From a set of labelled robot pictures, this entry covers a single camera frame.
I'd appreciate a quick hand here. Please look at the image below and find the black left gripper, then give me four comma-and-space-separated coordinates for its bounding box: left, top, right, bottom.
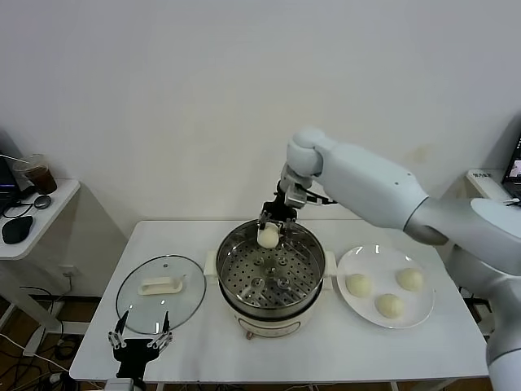
107, 310, 174, 380

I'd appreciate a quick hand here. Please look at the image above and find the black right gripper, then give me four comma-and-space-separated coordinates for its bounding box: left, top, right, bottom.
259, 199, 298, 248

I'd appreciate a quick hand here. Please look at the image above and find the white steamed baozi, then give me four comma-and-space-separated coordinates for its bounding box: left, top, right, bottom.
344, 272, 373, 297
374, 292, 405, 319
395, 267, 425, 292
256, 226, 281, 249

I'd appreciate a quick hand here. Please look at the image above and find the glass lid with cream handle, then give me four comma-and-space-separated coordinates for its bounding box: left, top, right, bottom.
115, 254, 208, 336

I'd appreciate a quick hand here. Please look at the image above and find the stainless steel steamer basket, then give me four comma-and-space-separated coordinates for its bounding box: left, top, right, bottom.
203, 218, 339, 323

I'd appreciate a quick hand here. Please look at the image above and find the white round plate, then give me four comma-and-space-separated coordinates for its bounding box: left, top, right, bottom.
336, 244, 436, 330

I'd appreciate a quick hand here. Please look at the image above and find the cream electric pot base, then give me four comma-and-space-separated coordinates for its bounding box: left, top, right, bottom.
219, 280, 323, 341

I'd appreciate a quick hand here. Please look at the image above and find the white side table with mouse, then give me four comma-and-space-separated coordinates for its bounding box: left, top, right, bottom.
0, 178, 129, 358

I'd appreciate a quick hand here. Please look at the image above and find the black computer mouse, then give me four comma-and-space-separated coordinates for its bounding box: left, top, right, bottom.
1, 216, 33, 245

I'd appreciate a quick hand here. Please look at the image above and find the plastic cup of iced coffee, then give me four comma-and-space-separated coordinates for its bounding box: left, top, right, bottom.
22, 153, 58, 196

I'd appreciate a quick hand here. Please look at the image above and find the dark laptop beside coffee cup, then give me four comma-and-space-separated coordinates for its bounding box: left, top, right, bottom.
0, 152, 24, 203

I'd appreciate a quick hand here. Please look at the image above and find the black laptop with lit screen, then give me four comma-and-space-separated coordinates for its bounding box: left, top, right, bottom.
501, 138, 521, 196

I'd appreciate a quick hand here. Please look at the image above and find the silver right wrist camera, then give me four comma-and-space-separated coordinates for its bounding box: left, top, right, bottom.
283, 185, 309, 209

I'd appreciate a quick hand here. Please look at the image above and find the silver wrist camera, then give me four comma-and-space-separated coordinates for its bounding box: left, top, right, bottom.
104, 378, 136, 391
283, 185, 309, 209

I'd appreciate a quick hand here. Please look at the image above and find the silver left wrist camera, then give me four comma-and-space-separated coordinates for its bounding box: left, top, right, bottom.
104, 378, 136, 391

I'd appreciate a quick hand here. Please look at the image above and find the black cable on side table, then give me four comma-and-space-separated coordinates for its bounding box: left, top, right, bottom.
2, 198, 37, 222

